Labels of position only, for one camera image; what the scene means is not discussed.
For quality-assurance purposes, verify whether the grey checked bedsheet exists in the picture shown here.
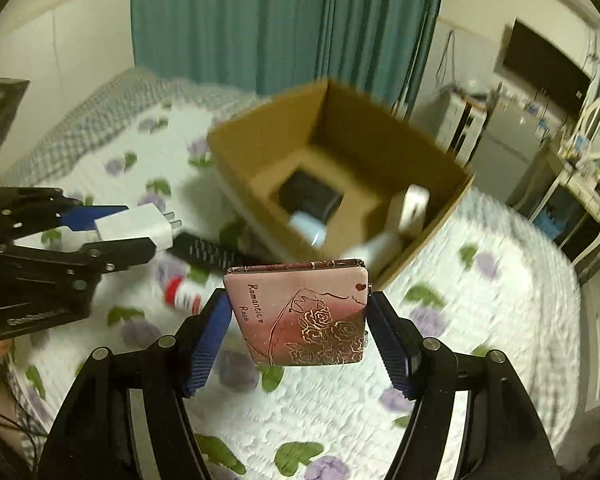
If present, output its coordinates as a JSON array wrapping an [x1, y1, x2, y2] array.
[[0, 66, 191, 187]]

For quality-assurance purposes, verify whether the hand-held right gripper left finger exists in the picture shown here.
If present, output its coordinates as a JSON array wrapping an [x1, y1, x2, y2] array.
[[39, 288, 232, 480]]

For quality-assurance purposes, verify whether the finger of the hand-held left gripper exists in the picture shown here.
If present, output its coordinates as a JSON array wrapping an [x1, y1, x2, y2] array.
[[0, 238, 157, 291], [0, 187, 130, 251]]

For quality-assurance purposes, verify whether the floral quilted blanket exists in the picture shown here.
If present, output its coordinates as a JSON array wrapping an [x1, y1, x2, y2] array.
[[7, 78, 583, 480]]

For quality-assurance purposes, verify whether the white charger in box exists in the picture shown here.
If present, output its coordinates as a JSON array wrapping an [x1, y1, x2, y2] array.
[[390, 184, 431, 239]]

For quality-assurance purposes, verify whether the red and white tube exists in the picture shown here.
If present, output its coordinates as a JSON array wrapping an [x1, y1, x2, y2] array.
[[157, 259, 204, 316]]

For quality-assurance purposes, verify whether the teal curtain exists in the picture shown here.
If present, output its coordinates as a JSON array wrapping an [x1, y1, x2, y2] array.
[[129, 0, 448, 117]]

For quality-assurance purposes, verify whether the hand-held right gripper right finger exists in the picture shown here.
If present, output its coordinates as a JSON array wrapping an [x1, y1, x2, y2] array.
[[366, 291, 561, 480]]

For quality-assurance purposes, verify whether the black wall television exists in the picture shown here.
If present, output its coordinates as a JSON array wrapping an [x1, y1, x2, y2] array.
[[501, 18, 594, 122]]

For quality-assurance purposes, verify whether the white vanity mirror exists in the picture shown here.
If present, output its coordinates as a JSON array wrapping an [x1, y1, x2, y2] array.
[[576, 97, 600, 161]]

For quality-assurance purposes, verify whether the white round container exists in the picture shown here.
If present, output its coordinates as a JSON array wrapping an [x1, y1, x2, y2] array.
[[288, 211, 328, 247]]

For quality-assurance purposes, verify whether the white dressing table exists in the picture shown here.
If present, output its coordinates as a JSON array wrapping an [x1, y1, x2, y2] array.
[[510, 132, 600, 267]]

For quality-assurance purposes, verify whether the pink rose-print tin case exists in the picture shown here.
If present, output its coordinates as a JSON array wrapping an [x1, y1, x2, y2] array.
[[223, 258, 371, 367]]

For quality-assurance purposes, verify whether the black remote control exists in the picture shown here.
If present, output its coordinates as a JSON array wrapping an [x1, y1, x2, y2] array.
[[170, 230, 261, 278]]

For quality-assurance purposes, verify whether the white power adapter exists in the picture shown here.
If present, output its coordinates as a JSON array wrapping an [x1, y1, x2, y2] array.
[[93, 204, 185, 251]]

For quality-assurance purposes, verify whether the white bottle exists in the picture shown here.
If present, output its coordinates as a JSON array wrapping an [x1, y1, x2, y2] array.
[[341, 232, 406, 273]]

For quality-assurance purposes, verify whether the white cabinet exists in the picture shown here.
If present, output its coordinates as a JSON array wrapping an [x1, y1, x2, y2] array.
[[436, 87, 496, 157]]

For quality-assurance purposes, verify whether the brown cardboard box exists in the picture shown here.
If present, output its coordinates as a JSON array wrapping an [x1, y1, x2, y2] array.
[[206, 78, 476, 292]]

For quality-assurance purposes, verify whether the black box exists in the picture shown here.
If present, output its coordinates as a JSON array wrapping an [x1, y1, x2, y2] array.
[[271, 169, 345, 223]]

